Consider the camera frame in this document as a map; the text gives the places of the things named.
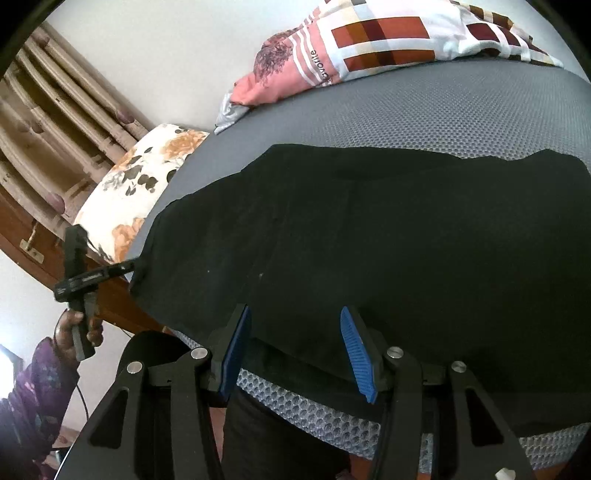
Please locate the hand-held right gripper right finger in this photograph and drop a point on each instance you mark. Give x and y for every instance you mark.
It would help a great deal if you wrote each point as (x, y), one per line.
(358, 357)

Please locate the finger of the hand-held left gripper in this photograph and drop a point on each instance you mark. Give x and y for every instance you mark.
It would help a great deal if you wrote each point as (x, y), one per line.
(117, 268)

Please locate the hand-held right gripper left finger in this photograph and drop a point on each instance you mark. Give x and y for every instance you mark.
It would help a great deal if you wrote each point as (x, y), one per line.
(235, 353)

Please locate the black pants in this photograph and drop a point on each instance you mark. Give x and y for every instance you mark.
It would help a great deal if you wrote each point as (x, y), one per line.
(346, 240)

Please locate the person's left forearm purple sleeve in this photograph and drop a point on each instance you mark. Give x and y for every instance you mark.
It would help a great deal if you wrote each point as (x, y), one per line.
(37, 406)

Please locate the person's left hand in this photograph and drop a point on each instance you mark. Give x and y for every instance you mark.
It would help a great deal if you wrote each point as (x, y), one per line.
(97, 332)

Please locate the floral pillow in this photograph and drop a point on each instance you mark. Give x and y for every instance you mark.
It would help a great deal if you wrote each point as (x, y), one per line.
(138, 184)

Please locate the beige patterned curtain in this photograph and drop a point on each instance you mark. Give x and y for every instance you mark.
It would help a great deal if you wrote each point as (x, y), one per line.
(46, 115)

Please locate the grey white cloth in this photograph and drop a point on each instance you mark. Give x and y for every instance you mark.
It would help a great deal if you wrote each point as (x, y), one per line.
(228, 115)

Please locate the grey mesh mattress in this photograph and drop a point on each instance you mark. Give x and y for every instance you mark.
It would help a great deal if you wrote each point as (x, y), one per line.
(369, 120)

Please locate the pink checked blanket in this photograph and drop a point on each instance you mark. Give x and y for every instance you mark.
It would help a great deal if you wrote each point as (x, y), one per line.
(383, 41)

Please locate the wooden bed frame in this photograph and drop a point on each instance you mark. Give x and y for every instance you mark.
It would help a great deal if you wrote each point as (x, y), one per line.
(14, 230)

